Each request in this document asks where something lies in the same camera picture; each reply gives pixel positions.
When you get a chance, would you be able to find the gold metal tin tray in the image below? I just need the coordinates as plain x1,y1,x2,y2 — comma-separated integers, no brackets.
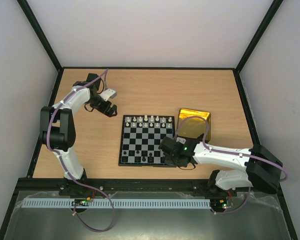
176,108,212,143

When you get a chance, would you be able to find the black white chessboard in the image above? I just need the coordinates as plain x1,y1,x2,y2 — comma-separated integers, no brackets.
118,115,175,167

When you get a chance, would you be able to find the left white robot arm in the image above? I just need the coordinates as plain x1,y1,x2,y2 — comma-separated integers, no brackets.
39,69,118,182

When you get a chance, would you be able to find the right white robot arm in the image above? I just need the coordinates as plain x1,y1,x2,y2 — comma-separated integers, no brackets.
158,136,283,196

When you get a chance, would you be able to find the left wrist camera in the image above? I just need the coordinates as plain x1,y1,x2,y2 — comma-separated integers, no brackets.
99,88,117,101

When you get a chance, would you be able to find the black mounting rail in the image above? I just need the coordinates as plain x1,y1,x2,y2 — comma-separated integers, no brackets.
60,178,237,198

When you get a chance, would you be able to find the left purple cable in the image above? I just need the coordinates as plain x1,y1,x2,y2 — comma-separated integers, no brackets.
45,68,116,232

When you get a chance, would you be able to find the white slotted cable duct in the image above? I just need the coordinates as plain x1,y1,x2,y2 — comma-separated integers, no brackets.
21,198,211,209

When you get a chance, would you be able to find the black frame enclosure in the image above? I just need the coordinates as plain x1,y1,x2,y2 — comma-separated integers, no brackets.
0,0,298,240

